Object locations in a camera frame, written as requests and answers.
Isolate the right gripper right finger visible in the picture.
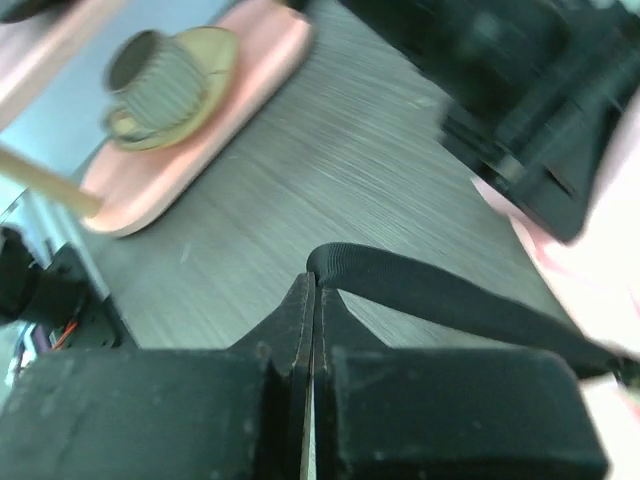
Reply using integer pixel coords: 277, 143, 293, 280
314, 290, 610, 479

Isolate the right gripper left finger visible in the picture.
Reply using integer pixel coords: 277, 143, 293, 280
1, 274, 315, 479

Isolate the pink tiered wooden shelf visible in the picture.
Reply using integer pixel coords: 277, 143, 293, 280
1, 1, 313, 237

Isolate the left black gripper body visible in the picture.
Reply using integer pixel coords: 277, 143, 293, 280
348, 1, 639, 243

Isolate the black ribbon gold lettering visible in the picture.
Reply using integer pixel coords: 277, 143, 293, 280
306, 243, 629, 379

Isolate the pink flower bouquet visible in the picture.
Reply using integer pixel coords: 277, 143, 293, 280
474, 109, 639, 479

